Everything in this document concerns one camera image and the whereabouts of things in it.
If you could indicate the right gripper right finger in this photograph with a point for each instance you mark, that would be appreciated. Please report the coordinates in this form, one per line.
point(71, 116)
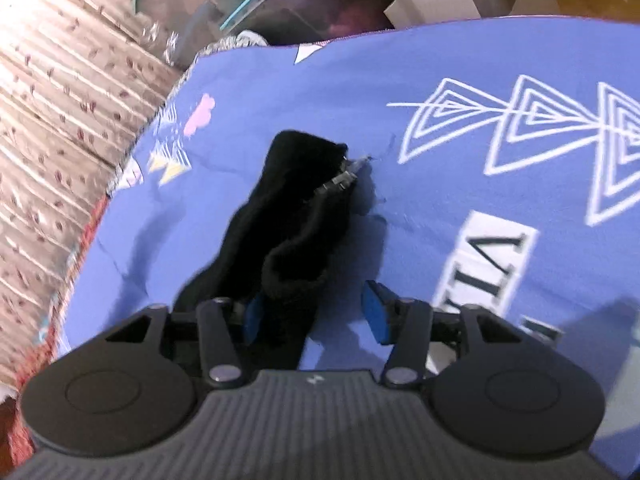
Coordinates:
point(405, 324)

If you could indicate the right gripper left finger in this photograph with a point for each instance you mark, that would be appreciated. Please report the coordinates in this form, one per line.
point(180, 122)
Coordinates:
point(226, 328)

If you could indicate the black pants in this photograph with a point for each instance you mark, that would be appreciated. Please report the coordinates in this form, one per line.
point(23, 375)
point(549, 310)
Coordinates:
point(277, 251)

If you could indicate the blue patterned bed sheet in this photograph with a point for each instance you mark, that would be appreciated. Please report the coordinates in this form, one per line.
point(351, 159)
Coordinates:
point(501, 168)

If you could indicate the red patterned quilt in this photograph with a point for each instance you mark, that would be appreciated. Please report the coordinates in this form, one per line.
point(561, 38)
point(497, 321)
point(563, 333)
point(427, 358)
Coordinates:
point(18, 434)

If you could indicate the beige floral curtain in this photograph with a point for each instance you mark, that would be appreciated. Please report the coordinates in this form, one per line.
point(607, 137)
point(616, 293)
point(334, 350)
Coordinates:
point(77, 85)

